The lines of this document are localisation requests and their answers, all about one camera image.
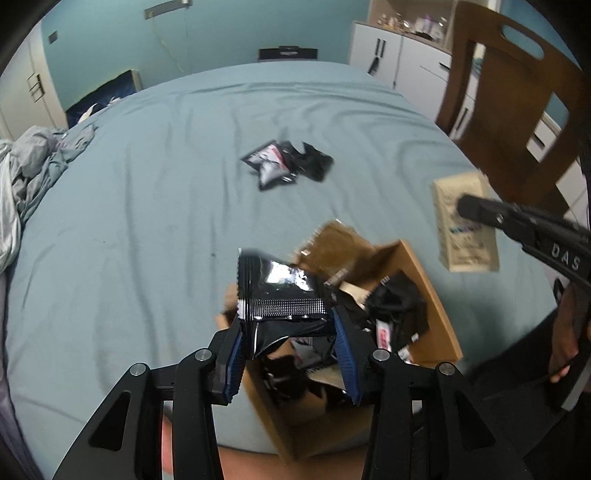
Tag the brown snack packet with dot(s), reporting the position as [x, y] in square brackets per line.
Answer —
[332, 249]

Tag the beige snack packet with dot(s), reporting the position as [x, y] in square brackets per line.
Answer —
[466, 244]

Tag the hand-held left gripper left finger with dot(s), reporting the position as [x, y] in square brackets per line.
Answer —
[233, 364]

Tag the dark blue box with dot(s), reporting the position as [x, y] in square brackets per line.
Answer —
[101, 99]

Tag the cardboard box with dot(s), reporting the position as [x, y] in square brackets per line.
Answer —
[434, 318]

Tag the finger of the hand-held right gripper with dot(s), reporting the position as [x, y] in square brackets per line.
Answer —
[489, 212]

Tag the red label snack packet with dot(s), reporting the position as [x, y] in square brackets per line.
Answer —
[384, 334]

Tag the person's right hand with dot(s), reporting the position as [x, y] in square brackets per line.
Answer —
[563, 332]

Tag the white cabinet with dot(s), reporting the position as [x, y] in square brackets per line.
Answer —
[406, 60]

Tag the black white snack packet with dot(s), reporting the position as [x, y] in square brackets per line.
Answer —
[270, 168]

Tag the white wardrobe door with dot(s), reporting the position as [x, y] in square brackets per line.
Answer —
[27, 78]

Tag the glossy black snack packet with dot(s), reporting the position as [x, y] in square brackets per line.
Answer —
[314, 161]
[277, 286]
[397, 297]
[286, 383]

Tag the grey light switch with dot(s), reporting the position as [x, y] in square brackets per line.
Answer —
[53, 37]

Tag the metal wall fixture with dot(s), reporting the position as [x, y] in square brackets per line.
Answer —
[167, 9]

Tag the black bag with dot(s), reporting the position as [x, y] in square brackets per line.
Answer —
[287, 53]

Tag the wooden chair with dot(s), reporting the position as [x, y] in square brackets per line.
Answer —
[508, 92]

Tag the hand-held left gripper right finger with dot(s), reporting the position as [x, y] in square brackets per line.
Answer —
[344, 360]

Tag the bed with teal sheet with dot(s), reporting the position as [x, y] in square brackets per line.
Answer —
[138, 207]

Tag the crumpled grey blanket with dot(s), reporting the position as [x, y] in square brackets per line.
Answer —
[32, 166]

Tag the small bottles on cabinet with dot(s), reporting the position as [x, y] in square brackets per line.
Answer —
[411, 25]

